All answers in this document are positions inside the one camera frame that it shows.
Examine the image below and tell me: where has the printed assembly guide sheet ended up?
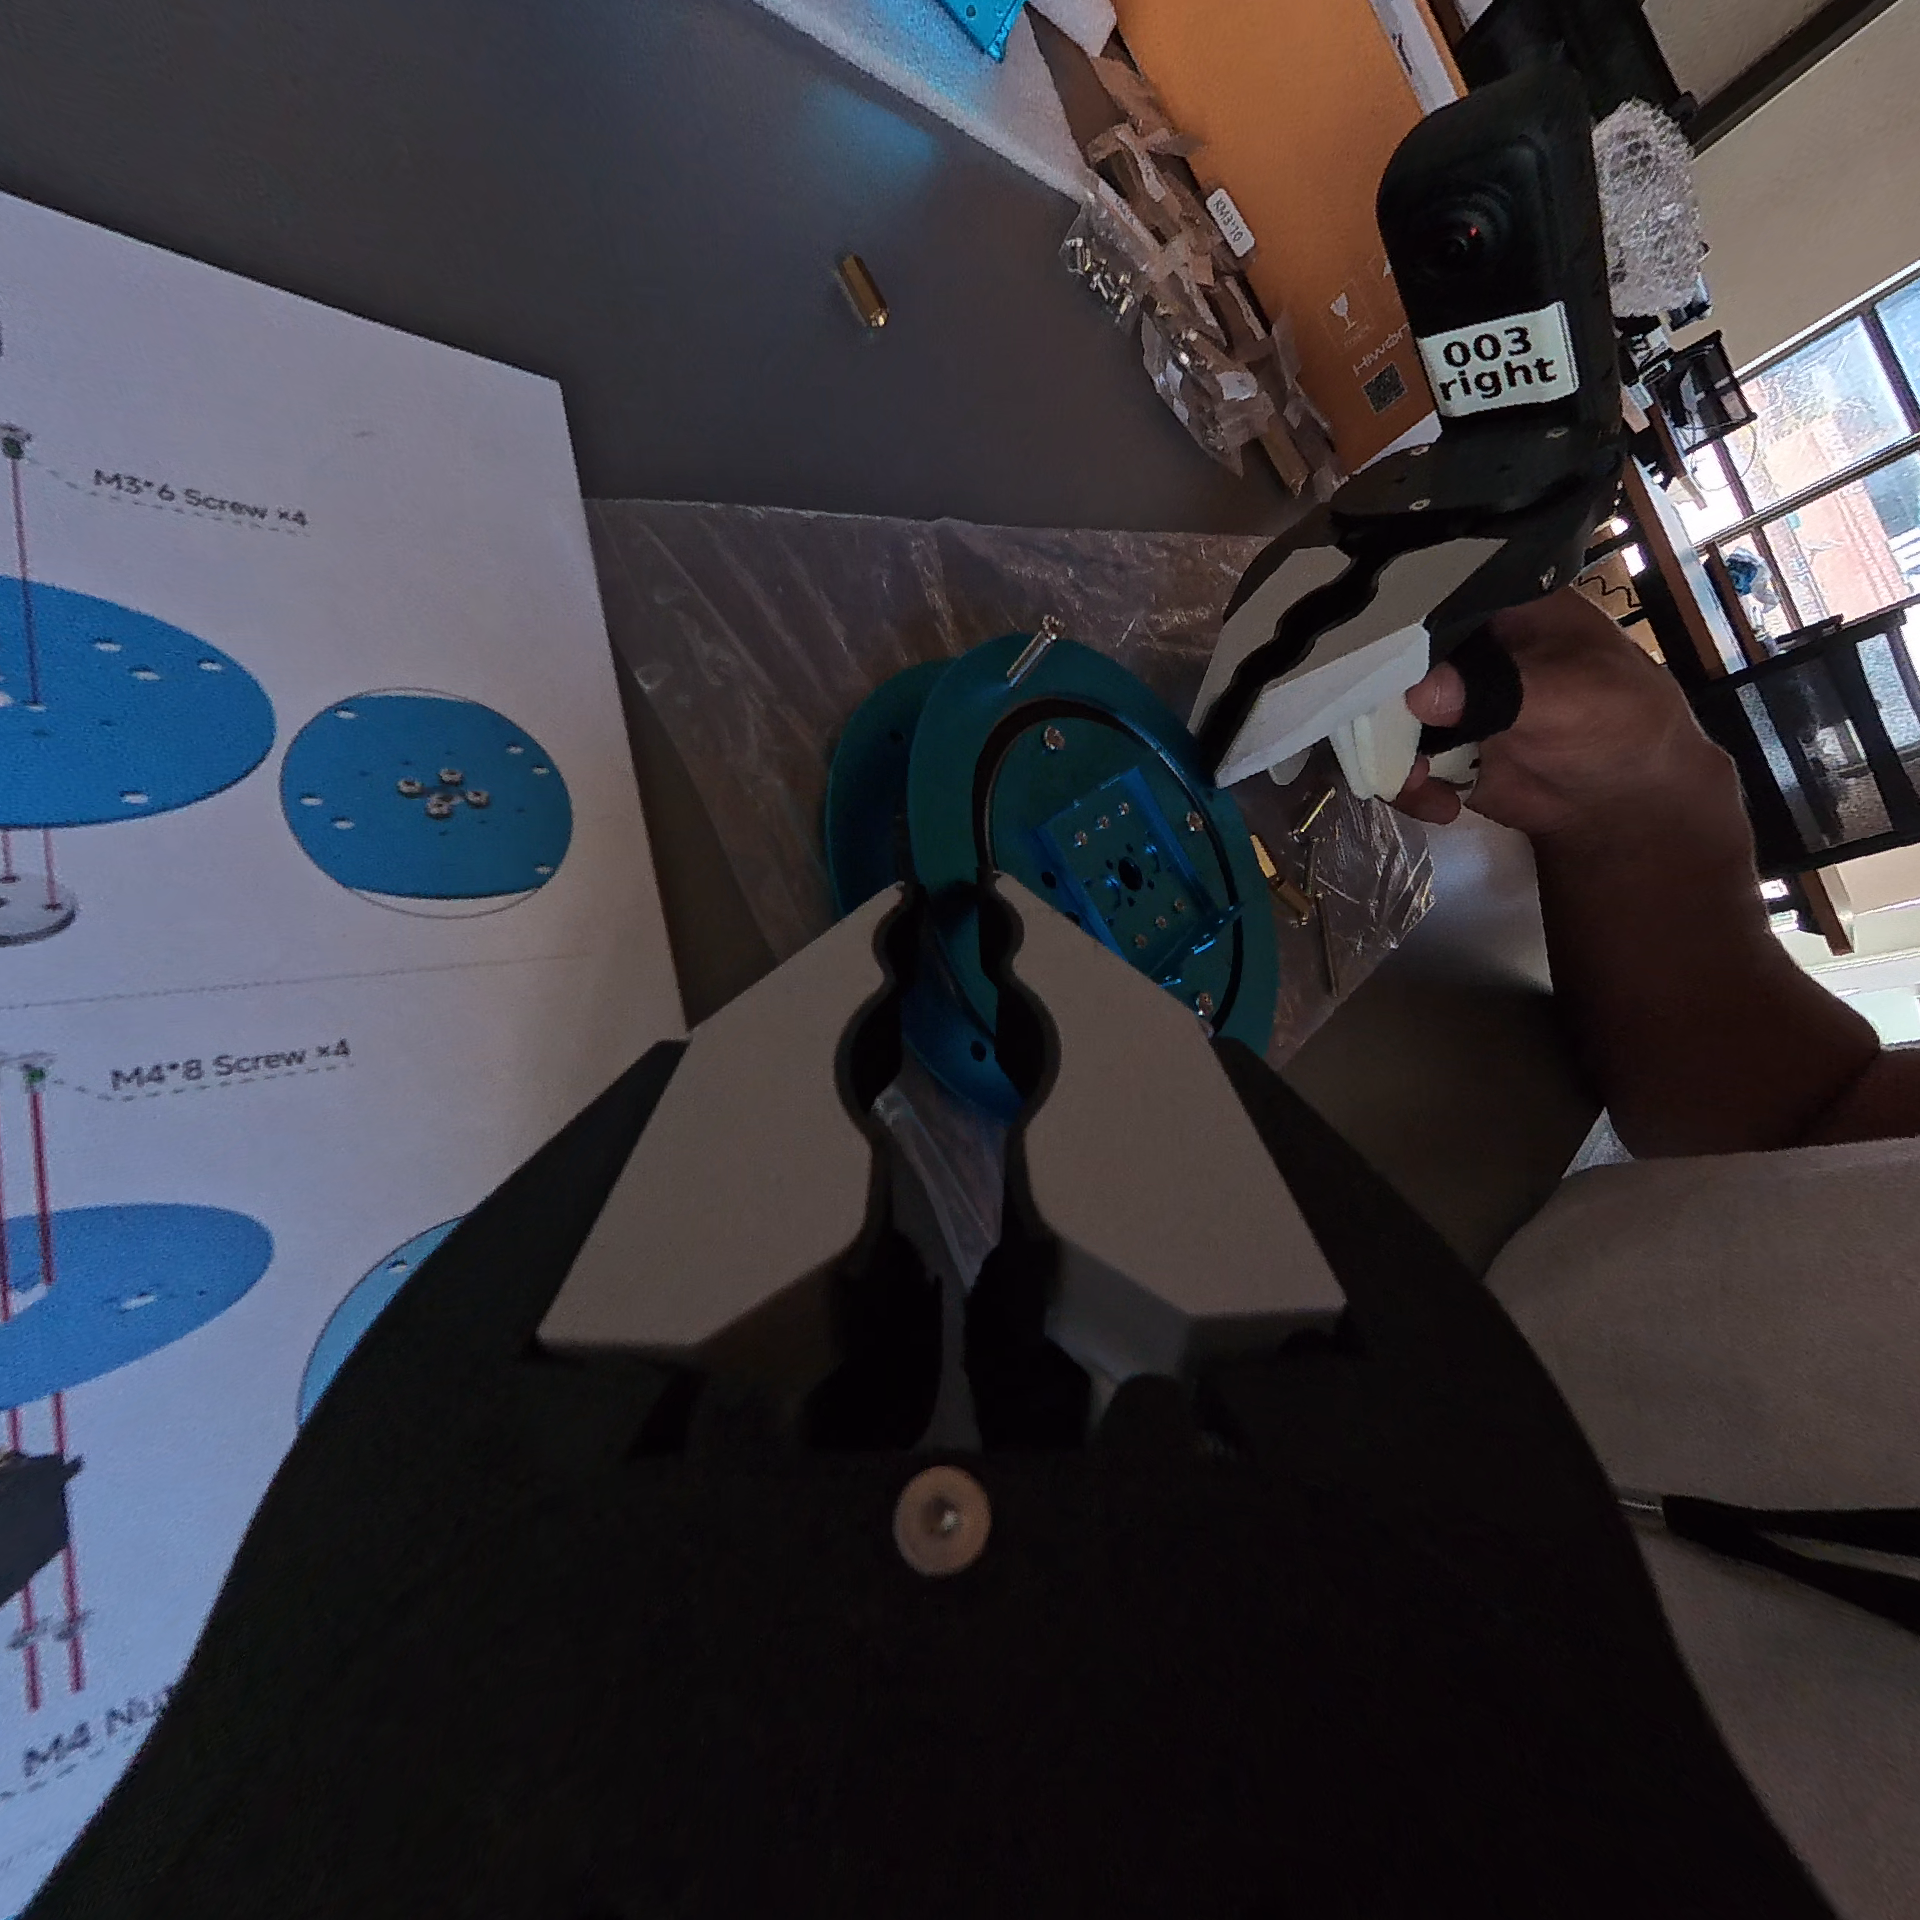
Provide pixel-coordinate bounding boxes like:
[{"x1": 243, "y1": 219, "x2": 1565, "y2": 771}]
[{"x1": 0, "y1": 188, "x2": 687, "y2": 1920}]

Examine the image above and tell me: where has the clear plastic bag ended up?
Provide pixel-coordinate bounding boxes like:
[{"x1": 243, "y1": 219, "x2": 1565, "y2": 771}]
[{"x1": 583, "y1": 495, "x2": 1438, "y2": 1281}]

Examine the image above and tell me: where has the blue round bearing base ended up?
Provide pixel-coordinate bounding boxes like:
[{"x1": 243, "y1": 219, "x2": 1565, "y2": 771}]
[{"x1": 900, "y1": 630, "x2": 1281, "y2": 1124}]

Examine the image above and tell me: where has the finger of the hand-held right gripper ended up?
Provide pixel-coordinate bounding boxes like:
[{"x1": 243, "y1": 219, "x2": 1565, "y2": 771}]
[
  {"x1": 1204, "y1": 540, "x2": 1506, "y2": 792},
  {"x1": 1198, "y1": 540, "x2": 1400, "y2": 741}
]

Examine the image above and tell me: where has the office window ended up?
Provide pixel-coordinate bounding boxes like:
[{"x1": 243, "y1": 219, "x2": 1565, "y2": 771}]
[{"x1": 1708, "y1": 262, "x2": 1920, "y2": 652}]

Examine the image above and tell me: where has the bubble wrapped part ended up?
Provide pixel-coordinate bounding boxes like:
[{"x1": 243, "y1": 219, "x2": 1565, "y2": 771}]
[{"x1": 1586, "y1": 96, "x2": 1716, "y2": 329}]

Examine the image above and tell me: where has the white foam sheet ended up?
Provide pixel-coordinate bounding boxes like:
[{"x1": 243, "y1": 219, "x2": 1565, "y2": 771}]
[{"x1": 841, "y1": 0, "x2": 1122, "y2": 207}]

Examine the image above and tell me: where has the black mesh office chair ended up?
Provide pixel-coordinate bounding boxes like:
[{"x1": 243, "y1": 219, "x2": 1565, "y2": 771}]
[{"x1": 1692, "y1": 612, "x2": 1920, "y2": 937}]

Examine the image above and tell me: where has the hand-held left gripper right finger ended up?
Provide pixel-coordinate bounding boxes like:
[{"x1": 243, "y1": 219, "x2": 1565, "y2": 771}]
[{"x1": 976, "y1": 874, "x2": 1349, "y2": 1448}]

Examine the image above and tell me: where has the pile of small screw bags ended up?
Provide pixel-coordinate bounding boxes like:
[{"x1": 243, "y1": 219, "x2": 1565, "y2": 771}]
[{"x1": 1057, "y1": 31, "x2": 1349, "y2": 500}]

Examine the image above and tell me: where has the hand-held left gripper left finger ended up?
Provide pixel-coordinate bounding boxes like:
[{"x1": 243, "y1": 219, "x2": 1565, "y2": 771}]
[{"x1": 535, "y1": 882, "x2": 920, "y2": 1448}]

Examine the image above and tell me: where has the orange open cardboard box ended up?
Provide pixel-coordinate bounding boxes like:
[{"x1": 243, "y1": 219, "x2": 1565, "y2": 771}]
[{"x1": 1108, "y1": 0, "x2": 1483, "y2": 471}]

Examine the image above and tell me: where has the person's right hand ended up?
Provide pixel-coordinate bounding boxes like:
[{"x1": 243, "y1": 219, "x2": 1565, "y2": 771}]
[{"x1": 1400, "y1": 585, "x2": 1752, "y2": 845}]

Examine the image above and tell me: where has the black lanyard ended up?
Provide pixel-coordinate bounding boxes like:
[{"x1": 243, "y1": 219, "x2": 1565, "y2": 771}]
[{"x1": 1616, "y1": 1482, "x2": 1920, "y2": 1634}]

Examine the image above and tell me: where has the person's right forearm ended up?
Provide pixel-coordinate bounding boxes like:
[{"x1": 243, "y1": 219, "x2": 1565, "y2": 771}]
[{"x1": 1523, "y1": 751, "x2": 1887, "y2": 1162}]

